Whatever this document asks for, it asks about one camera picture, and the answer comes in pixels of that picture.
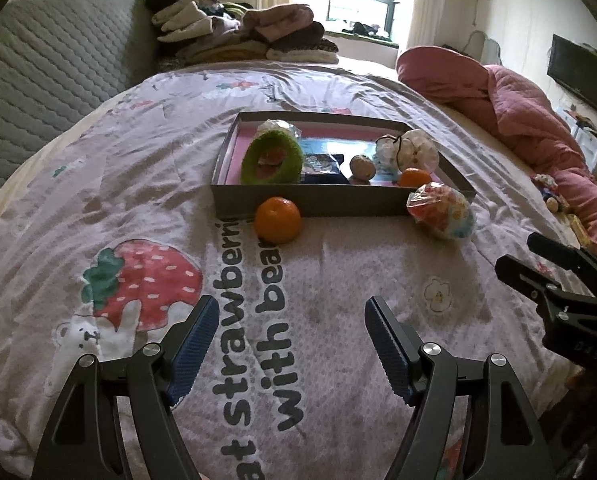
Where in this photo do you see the sheer white right curtain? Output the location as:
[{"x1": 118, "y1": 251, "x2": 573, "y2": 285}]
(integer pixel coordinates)
[{"x1": 407, "y1": 0, "x2": 446, "y2": 48}]

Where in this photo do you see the small doll toy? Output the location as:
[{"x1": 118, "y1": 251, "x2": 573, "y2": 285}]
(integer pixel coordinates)
[{"x1": 531, "y1": 174, "x2": 571, "y2": 214}]

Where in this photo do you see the clear snack bag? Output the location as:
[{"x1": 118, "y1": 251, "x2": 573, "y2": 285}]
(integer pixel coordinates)
[{"x1": 407, "y1": 182, "x2": 476, "y2": 240}]

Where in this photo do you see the orange mandarin near tray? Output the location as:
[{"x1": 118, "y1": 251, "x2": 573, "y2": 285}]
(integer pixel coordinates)
[{"x1": 253, "y1": 197, "x2": 301, "y2": 245}]

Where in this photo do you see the walnut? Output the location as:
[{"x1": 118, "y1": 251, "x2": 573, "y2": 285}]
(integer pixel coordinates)
[{"x1": 349, "y1": 155, "x2": 376, "y2": 182}]

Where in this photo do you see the shallow cardboard box tray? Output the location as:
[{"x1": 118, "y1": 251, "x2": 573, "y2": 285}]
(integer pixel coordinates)
[{"x1": 209, "y1": 109, "x2": 479, "y2": 219}]

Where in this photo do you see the beige patterned mesh pouch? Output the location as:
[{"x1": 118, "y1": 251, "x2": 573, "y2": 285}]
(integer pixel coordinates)
[{"x1": 373, "y1": 129, "x2": 440, "y2": 174}]

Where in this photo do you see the blue snack packet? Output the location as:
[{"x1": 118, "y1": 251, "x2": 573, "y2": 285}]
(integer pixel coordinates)
[{"x1": 301, "y1": 154, "x2": 349, "y2": 185}]

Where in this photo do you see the wrapped snack bag in tray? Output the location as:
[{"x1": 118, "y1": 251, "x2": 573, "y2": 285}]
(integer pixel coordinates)
[{"x1": 256, "y1": 119, "x2": 303, "y2": 141}]

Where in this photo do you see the white bedside cabinet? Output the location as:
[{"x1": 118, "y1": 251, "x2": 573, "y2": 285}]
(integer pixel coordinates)
[{"x1": 556, "y1": 108, "x2": 597, "y2": 177}]

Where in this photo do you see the purple strawberry print bedsheet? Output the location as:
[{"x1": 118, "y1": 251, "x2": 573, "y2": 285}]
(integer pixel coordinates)
[{"x1": 0, "y1": 64, "x2": 574, "y2": 479}]

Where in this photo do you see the person's right hand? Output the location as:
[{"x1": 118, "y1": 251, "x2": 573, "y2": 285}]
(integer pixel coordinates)
[{"x1": 556, "y1": 370, "x2": 597, "y2": 479}]

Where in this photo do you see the green fuzzy ring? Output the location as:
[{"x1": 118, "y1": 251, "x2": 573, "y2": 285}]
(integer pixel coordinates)
[{"x1": 238, "y1": 128, "x2": 306, "y2": 187}]

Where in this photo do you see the pile of folded clothes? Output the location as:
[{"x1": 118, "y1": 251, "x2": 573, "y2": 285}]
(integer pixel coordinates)
[{"x1": 146, "y1": 0, "x2": 338, "y2": 72}]

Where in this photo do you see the black wall television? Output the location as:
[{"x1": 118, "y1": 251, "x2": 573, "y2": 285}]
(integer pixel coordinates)
[{"x1": 547, "y1": 35, "x2": 597, "y2": 111}]

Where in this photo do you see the pink quilted blanket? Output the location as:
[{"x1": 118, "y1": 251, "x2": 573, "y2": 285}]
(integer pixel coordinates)
[{"x1": 396, "y1": 46, "x2": 597, "y2": 254}]

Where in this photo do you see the grey quilted headboard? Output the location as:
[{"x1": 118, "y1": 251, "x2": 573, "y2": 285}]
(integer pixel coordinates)
[{"x1": 0, "y1": 0, "x2": 156, "y2": 188}]

